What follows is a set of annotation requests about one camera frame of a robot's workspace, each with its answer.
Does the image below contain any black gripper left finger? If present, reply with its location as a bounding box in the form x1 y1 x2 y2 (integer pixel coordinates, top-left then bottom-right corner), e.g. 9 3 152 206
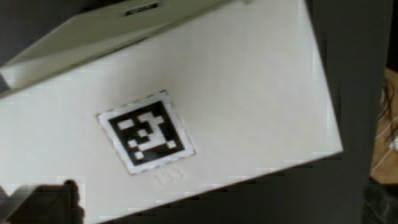
0 180 85 224

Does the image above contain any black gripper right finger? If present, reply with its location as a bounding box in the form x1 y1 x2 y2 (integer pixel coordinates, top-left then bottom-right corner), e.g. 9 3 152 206
360 179 398 224

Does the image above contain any white cabinet top block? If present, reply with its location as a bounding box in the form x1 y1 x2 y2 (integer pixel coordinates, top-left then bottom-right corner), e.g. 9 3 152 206
0 0 343 224

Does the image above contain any white cabinet body box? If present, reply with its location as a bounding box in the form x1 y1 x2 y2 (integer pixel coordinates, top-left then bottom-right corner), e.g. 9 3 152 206
0 0 229 91

